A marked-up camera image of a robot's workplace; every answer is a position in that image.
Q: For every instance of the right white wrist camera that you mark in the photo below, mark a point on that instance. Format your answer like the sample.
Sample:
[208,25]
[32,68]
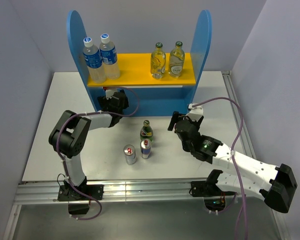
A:
[195,113]

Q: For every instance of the clear Chang soda bottle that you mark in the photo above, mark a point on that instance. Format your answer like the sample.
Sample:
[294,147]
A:
[176,60]
[158,61]

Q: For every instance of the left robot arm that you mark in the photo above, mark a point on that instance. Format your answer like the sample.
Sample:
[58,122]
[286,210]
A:
[70,133]

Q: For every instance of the left plastic water bottle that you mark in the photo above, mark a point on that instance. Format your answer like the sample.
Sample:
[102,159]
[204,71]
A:
[93,60]

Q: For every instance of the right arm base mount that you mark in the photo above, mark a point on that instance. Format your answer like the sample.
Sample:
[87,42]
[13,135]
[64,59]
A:
[215,200]

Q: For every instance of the aluminium front rail frame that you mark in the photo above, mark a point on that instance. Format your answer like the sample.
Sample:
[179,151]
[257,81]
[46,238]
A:
[43,193]

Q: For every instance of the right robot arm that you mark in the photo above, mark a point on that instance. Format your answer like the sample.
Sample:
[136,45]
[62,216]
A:
[234,172]

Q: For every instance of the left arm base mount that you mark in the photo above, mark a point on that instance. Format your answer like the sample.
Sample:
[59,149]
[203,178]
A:
[79,205]

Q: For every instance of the aluminium right side rail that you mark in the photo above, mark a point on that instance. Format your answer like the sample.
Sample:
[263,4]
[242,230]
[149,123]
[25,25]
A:
[244,136]

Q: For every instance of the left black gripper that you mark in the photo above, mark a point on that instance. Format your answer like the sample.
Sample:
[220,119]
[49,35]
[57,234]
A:
[103,102]

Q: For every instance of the right plastic water bottle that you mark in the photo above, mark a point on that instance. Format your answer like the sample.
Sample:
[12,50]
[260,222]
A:
[109,56]

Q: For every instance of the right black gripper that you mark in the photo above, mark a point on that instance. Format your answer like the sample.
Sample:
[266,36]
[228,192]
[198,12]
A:
[176,116]

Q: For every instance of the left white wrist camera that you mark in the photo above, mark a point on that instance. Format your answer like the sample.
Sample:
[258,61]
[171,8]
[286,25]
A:
[109,92]

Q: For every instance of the green Perrier bottle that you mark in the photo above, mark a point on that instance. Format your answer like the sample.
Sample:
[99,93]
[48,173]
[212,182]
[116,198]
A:
[146,131]

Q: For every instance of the plastic water bottle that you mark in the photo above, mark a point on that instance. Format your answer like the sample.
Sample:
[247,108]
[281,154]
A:
[93,60]
[109,56]

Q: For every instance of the blue Red Bull can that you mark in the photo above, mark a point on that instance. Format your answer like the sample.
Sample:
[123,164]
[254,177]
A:
[145,148]

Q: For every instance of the silver Red Bull can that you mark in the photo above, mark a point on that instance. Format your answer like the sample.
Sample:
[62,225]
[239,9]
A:
[130,154]

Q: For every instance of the blue and yellow wooden shelf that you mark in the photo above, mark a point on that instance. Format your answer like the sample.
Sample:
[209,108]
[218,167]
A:
[150,97]

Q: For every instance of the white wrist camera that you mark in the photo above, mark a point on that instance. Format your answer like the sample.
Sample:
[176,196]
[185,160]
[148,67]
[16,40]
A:
[195,113]
[109,92]

